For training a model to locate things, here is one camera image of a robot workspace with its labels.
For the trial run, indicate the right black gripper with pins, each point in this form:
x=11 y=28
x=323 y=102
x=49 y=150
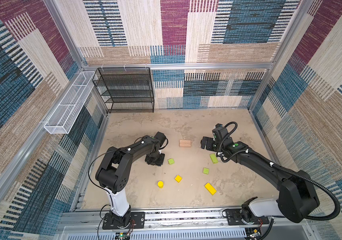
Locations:
x=203 y=142

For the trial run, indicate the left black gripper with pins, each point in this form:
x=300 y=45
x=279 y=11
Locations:
x=160 y=162

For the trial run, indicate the long green block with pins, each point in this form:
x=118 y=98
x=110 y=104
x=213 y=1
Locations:
x=214 y=158

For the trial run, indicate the natural wood block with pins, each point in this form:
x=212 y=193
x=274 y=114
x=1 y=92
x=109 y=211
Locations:
x=186 y=145
x=185 y=142

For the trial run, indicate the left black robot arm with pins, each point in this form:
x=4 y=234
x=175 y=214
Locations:
x=114 y=171

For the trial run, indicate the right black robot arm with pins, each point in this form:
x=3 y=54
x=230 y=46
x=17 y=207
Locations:
x=297 y=196

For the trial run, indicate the yellow cylinder block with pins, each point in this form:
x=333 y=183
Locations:
x=160 y=184

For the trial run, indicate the small yellow square block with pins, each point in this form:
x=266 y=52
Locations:
x=178 y=178

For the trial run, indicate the long yellow block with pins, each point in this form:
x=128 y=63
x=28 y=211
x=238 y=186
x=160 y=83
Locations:
x=210 y=189

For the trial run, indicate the left small green cube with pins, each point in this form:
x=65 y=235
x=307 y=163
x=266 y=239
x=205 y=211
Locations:
x=171 y=161

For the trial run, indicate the small green cube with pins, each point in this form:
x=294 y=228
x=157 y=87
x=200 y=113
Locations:
x=206 y=171
x=171 y=161

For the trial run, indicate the right small green cube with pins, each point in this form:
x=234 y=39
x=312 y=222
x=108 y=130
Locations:
x=206 y=171

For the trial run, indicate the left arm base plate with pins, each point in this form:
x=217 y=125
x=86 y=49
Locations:
x=129 y=220

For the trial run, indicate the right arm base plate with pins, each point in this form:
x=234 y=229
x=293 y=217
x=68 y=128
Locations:
x=240 y=217

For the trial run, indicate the black wire shelf rack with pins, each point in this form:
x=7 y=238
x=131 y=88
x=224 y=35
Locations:
x=126 y=90

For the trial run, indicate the aluminium front rail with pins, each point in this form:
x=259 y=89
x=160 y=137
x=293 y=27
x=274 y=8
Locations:
x=179 y=224

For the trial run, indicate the white wire mesh basket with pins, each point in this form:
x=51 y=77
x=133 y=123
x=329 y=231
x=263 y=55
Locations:
x=65 y=114

